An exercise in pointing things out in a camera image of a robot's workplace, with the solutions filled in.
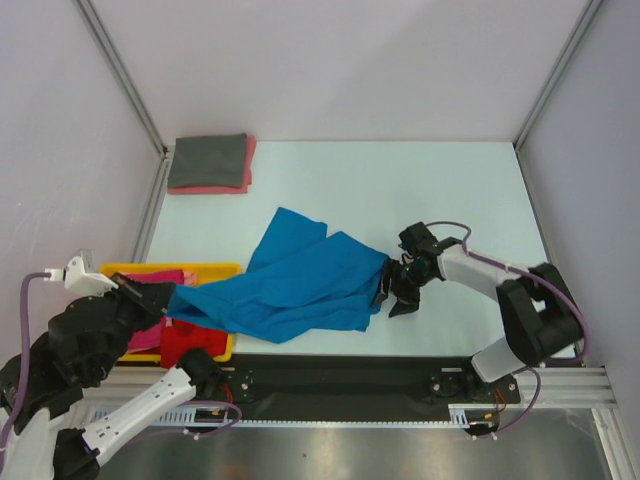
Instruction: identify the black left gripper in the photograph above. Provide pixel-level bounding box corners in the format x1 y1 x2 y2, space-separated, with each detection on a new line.
93 269 178 378

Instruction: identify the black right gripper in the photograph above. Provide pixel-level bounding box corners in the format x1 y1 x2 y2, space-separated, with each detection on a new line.
369 256 434 317

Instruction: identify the blue t-shirt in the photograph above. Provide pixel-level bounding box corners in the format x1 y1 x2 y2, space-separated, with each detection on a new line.
167 208 388 344

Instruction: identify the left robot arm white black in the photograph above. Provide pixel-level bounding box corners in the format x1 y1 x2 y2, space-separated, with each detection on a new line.
1 273 221 479

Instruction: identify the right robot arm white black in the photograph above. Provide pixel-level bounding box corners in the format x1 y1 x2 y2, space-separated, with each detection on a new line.
372 237 586 401

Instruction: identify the magenta t-shirt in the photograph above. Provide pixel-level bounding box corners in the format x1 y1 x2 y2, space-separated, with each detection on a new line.
126 270 185 352

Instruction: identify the red t-shirt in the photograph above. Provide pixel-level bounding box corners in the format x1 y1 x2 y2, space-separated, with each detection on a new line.
160 319 233 369

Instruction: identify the yellow plastic bin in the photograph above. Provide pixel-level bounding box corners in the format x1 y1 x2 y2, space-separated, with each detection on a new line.
100 263 242 366

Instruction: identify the folded grey t-shirt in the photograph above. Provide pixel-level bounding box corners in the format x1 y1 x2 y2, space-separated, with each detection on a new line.
168 133 248 188

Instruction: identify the folded salmon pink t-shirt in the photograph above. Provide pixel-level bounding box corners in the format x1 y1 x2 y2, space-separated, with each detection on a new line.
167 134 257 195

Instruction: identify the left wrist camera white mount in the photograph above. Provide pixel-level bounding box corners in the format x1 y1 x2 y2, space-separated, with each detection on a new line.
44 249 118 300

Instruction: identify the grey slotted cable duct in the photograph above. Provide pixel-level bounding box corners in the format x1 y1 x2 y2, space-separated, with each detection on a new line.
92 403 501 427

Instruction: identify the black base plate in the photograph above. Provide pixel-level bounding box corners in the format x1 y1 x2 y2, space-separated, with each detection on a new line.
177 349 521 420

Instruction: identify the aluminium front rail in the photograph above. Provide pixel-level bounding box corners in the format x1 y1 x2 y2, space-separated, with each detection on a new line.
81 367 618 409

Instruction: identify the right aluminium frame post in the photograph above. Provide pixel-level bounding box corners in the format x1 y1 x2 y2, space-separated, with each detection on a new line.
513 0 606 154

